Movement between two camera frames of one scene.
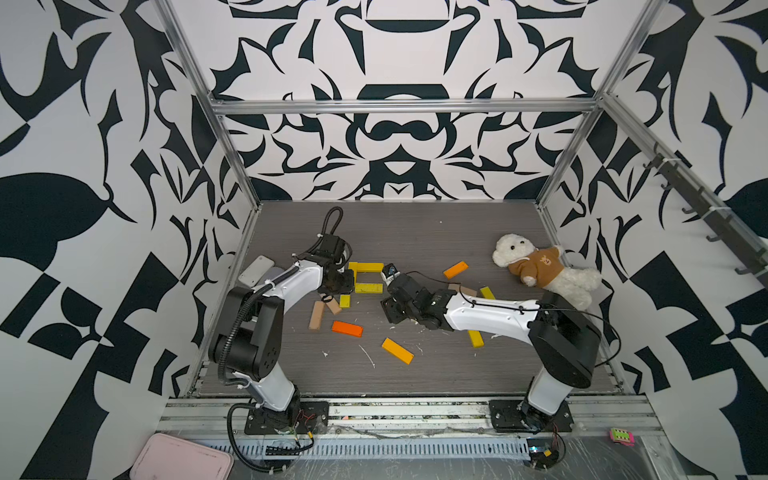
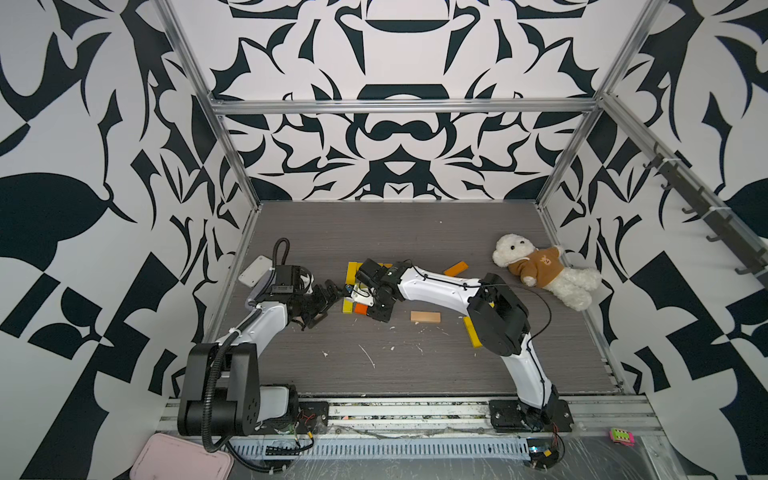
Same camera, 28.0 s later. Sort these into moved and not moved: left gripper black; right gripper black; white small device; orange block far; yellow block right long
Moved: right gripper black; left gripper black
Not moved: white small device; yellow block right long; orange block far
